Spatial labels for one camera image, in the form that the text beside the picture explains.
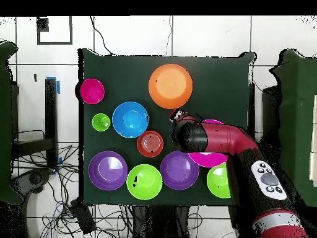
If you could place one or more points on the black square floor frame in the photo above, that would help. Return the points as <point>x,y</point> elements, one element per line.
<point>42,24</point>

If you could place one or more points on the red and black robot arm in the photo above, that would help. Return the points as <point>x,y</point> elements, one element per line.
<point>230,138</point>

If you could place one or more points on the blue plastic bowl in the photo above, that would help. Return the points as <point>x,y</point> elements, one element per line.
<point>130,119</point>

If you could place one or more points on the green plastic cup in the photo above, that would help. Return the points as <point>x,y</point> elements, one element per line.
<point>101,122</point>

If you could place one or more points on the white panel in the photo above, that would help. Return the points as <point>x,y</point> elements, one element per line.
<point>314,138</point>

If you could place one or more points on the large orange plastic bowl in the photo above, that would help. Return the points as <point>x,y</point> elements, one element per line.
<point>170,86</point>

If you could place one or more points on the small orange-red plastic bowl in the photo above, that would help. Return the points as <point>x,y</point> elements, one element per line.
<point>149,143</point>

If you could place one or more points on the black stand with blue tape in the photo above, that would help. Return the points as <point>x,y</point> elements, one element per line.
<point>50,111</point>

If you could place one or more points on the green plastic bowl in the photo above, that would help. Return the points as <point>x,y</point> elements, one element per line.
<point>144,181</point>
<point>218,181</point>

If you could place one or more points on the green-covered side table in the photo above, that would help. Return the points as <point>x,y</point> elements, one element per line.
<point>5,124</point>
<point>302,74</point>

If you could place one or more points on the small red-pink plastic bowl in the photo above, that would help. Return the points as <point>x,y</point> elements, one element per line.
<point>92,91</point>

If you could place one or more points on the black metal stand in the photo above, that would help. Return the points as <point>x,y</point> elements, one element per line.
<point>270,111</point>

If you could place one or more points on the dark green tablecloth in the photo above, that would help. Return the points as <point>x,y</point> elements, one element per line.
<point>118,69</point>

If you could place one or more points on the purple plastic bowl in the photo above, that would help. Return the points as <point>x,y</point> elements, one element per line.
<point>108,170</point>
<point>178,170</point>

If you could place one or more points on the black power strip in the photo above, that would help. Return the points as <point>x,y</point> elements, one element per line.
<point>83,218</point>

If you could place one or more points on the large pink plastic bowl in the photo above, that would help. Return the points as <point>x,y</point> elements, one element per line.
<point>208,160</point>

